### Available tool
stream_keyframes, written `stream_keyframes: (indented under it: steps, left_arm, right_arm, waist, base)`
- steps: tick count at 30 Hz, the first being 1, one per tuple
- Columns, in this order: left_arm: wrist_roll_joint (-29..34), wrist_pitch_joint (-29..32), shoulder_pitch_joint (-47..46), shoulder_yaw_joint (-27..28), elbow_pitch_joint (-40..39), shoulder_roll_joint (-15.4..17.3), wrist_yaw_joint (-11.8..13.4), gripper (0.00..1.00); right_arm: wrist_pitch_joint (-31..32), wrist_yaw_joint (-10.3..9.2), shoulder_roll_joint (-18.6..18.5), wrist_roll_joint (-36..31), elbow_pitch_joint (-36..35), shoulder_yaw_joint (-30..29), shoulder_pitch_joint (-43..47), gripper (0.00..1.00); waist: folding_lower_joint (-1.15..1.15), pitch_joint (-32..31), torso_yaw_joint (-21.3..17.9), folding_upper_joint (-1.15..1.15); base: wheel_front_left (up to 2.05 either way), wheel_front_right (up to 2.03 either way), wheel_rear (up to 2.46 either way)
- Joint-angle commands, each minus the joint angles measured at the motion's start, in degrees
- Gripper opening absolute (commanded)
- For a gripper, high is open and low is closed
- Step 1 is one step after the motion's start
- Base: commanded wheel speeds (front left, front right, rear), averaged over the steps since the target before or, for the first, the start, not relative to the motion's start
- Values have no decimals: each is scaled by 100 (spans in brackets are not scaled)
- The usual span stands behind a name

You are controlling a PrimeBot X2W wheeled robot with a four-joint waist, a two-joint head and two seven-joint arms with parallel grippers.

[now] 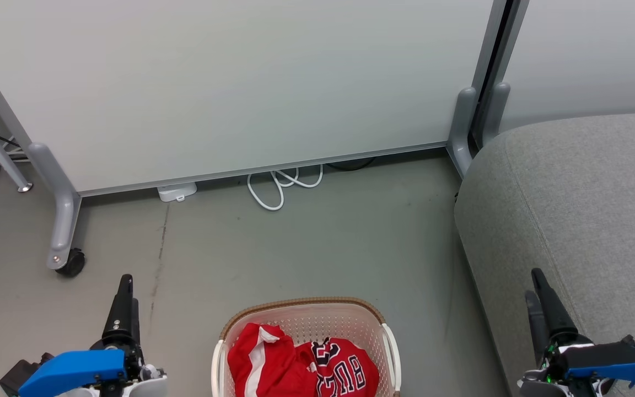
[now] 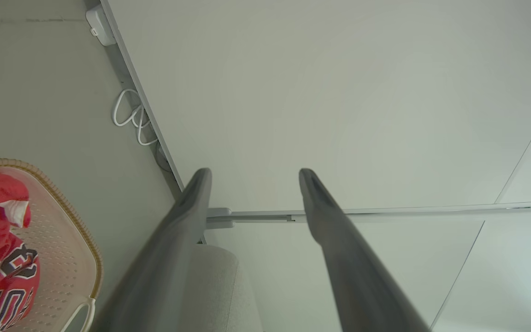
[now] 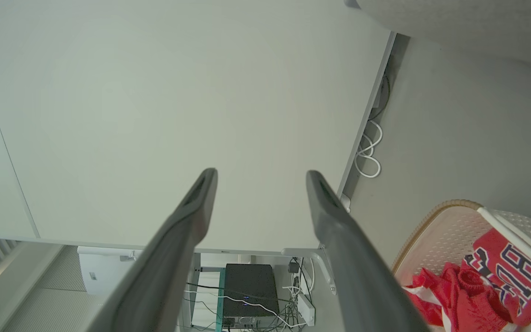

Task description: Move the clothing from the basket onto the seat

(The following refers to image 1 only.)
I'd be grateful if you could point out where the white power adapter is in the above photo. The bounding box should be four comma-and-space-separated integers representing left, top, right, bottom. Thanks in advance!
157, 183, 198, 202

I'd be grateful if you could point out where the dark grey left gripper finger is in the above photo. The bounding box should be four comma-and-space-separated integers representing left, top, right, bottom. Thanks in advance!
130, 299, 141, 348
102, 274, 133, 345

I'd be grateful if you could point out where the white looped cable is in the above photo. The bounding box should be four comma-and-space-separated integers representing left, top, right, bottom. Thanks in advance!
247, 164, 325, 212

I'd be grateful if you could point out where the red shorts white stripe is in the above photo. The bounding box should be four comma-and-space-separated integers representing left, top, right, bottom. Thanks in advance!
228, 323, 318, 397

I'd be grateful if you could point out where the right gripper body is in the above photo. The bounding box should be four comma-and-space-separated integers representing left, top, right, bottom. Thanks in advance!
519, 332, 605, 397

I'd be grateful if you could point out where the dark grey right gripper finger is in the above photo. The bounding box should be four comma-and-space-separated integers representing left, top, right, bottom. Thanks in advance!
531, 269, 578, 344
525, 291, 551, 359

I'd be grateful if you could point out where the white partition panel grey frame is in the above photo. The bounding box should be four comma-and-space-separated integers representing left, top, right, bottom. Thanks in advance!
0, 0, 508, 271
482, 0, 635, 147

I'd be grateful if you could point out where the grey fabric sofa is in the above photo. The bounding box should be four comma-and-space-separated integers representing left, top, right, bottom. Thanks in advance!
454, 110, 635, 397

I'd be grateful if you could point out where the black caster wheel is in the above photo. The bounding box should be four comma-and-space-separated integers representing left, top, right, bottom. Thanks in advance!
56, 248, 85, 277

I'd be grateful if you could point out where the black floor cable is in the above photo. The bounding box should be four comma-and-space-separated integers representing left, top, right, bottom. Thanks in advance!
326, 157, 376, 171

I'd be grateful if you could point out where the beige plastic laundry basket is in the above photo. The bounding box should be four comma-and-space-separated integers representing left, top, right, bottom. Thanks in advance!
211, 297, 402, 397

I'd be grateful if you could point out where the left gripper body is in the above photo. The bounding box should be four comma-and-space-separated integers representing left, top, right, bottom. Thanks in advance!
90, 341, 167, 397

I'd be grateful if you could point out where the red basketball jersey black lettering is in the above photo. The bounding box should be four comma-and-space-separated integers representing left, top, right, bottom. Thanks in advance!
295, 337, 380, 397

